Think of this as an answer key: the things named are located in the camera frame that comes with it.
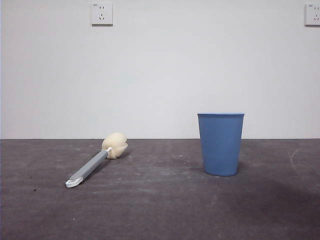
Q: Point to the white wall socket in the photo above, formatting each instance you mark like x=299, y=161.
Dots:
x=101, y=14
x=313, y=15

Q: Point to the blue ribbed plastic cup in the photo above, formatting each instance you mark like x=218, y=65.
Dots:
x=220, y=145

